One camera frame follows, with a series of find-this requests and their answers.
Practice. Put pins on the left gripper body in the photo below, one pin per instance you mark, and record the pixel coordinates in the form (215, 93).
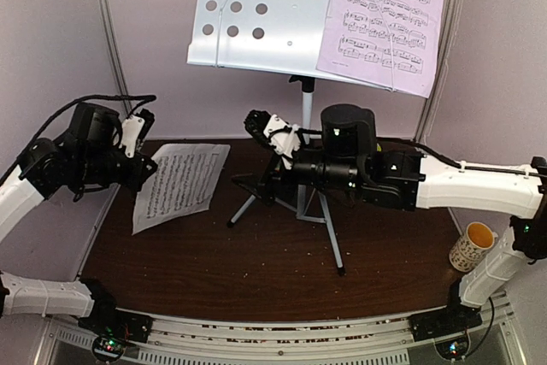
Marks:
(96, 167)

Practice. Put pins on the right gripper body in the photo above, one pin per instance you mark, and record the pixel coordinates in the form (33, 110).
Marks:
(341, 173)

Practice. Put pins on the white sheet music page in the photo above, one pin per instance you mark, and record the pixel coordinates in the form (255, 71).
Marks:
(183, 184)

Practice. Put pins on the purple sheet music page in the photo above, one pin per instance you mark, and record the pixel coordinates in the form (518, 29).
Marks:
(391, 44)

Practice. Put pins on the white perforated music stand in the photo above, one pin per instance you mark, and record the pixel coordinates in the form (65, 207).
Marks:
(277, 36)

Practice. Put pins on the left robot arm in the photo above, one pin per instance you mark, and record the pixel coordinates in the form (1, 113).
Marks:
(38, 172)

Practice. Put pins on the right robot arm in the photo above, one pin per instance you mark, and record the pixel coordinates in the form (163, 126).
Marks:
(518, 191)

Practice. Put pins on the patterned paper cup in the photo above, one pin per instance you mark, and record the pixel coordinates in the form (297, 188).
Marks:
(472, 246)

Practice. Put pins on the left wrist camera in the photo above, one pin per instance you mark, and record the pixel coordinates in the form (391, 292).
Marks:
(134, 130)

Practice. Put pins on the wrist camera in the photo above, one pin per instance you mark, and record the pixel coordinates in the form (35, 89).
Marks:
(275, 134)
(134, 130)

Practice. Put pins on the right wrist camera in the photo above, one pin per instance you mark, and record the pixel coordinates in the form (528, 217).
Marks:
(275, 134)

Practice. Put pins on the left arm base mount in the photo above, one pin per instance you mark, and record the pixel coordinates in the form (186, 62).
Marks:
(115, 336)

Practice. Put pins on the aluminium front rail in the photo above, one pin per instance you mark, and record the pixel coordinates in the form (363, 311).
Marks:
(385, 339)

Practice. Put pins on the left aluminium corner post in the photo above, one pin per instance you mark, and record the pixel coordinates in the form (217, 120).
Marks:
(114, 55)

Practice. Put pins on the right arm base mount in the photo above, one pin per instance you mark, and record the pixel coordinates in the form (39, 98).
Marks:
(450, 331)

